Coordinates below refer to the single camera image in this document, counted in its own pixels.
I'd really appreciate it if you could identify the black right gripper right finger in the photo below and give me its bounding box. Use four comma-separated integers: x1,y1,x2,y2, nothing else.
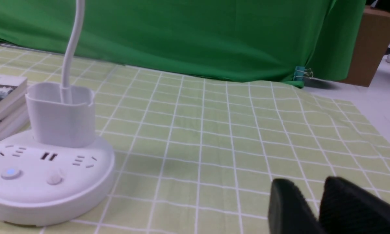
318,176,390,234

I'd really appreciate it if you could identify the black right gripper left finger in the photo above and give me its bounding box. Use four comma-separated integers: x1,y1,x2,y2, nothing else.
268,179,324,234

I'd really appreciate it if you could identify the white desk lamp with sockets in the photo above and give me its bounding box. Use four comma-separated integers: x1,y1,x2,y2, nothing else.
0,0,115,227

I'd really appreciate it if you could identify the blue binder clip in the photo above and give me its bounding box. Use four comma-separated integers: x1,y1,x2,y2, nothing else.
293,66,314,81

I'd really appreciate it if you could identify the green backdrop cloth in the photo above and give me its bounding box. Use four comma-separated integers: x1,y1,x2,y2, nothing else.
0,0,366,88

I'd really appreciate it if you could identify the brown cardboard box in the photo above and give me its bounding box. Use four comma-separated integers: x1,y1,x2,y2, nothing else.
340,6,390,87

